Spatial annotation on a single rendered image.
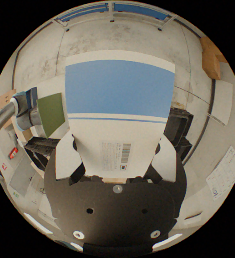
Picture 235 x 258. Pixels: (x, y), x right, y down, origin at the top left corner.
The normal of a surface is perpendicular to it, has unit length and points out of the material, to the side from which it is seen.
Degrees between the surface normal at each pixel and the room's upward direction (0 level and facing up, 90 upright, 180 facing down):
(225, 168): 90
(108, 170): 1
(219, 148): 90
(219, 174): 90
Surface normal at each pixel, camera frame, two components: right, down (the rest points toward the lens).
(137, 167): 0.00, 0.48
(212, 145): -1.00, -0.04
